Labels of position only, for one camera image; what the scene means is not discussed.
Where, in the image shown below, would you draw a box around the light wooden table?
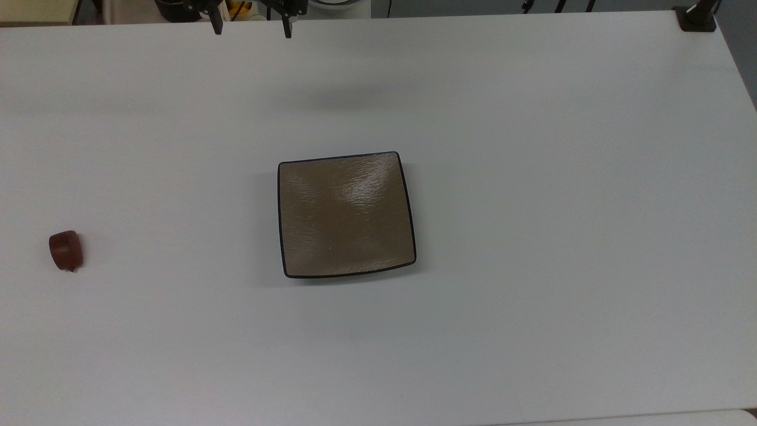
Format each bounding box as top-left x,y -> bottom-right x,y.
0,0 -> 82,27

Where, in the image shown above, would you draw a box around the black tripod legs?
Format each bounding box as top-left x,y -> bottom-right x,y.
520,0 -> 599,14

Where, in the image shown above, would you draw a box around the square brown ceramic plate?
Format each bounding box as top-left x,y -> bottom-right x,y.
277,151 -> 418,279

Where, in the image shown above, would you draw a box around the black round container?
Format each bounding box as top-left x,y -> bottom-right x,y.
154,0 -> 203,24

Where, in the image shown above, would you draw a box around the small reddish-brown food item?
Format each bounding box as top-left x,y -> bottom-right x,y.
48,230 -> 84,273

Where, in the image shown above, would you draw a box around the black camera stand pole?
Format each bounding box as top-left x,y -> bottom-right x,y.
674,0 -> 722,33

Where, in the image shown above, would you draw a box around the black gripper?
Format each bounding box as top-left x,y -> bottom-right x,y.
186,0 -> 309,40

